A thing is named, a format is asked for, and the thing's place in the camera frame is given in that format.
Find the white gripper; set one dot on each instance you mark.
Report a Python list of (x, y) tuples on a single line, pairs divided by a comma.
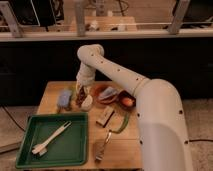
[(85, 75)]

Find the dark grape bunch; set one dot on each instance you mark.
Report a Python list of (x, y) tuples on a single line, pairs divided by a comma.
[(81, 96)]

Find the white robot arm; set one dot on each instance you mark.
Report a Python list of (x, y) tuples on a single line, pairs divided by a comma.
[(161, 120)]

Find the white paper cup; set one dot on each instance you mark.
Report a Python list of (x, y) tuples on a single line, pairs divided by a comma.
[(87, 103)]

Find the orange bowl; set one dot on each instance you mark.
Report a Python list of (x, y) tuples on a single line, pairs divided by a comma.
[(100, 88)]

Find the grey cloth in bowl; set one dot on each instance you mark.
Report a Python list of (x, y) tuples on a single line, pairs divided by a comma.
[(108, 92)]

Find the blue grey sponge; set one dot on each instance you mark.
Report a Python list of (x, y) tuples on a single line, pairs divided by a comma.
[(64, 98)]

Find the dark brown bowl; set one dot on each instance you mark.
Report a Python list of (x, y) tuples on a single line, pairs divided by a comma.
[(123, 94)]

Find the wooden block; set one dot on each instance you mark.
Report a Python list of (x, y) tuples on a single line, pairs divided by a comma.
[(105, 116)]

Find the orange fruit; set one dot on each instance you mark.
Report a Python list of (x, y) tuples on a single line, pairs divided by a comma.
[(127, 102)]

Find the green bean pod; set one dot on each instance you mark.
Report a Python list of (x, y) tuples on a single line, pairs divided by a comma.
[(123, 125)]

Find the wooden table board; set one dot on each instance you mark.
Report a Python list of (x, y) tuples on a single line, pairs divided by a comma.
[(122, 150)]

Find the green plastic tray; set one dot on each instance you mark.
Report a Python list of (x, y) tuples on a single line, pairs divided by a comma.
[(69, 148)]

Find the white plastic fork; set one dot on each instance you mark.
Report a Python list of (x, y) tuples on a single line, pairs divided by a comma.
[(41, 149)]

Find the metal frame rail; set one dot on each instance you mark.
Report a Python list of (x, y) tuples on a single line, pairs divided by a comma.
[(38, 20)]

